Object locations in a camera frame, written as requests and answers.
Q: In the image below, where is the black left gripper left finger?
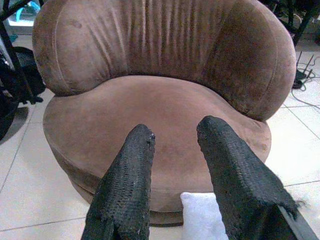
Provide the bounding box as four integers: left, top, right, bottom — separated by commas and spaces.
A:
80, 123, 157, 240

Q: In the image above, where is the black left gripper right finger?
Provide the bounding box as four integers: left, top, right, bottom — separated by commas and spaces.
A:
196, 115, 319, 240

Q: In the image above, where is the grey pillow with white lettering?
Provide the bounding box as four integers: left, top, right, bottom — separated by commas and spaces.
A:
180, 191, 230, 240

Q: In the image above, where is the brown round velvet sofa chair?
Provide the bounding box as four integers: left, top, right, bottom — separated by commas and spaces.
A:
32, 0, 297, 228

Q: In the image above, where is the black router with antennas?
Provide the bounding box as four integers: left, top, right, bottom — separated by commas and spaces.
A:
291, 51, 316, 90

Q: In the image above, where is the black backpack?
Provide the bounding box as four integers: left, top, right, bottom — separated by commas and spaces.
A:
0, 46, 47, 105

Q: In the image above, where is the long grey floor cable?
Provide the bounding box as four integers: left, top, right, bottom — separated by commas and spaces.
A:
291, 76, 320, 110

